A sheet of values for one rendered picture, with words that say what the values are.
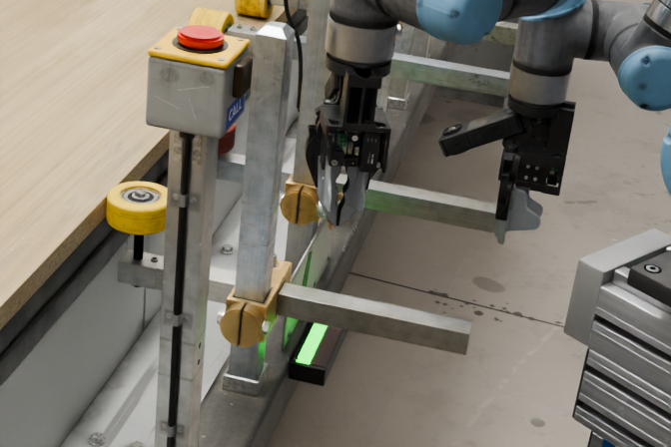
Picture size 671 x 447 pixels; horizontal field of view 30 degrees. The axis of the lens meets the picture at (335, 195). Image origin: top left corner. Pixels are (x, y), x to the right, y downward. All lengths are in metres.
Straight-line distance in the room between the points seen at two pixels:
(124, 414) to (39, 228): 0.30
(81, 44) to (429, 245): 1.64
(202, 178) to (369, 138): 0.29
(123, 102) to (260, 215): 0.45
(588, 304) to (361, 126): 0.30
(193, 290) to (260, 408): 0.37
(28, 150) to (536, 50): 0.65
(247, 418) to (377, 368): 1.41
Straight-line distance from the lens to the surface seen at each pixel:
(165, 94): 1.07
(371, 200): 1.70
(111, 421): 1.62
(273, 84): 1.35
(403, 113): 2.39
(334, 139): 1.36
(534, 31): 1.56
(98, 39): 2.04
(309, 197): 1.64
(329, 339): 1.65
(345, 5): 1.31
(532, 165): 1.62
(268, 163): 1.38
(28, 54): 1.97
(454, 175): 3.87
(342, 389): 2.80
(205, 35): 1.08
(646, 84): 1.44
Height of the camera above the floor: 1.58
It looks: 26 degrees down
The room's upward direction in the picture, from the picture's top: 7 degrees clockwise
